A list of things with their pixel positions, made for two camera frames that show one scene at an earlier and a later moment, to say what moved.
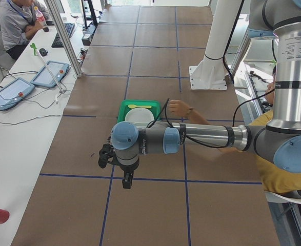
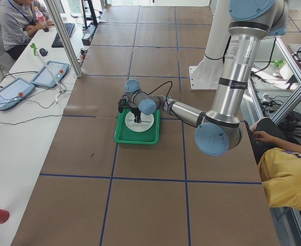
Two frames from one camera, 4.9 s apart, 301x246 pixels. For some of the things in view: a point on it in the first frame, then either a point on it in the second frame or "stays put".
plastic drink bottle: [39, 17] stays put
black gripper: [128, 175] to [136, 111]
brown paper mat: [205, 197] stays put
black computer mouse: [43, 52] stays put
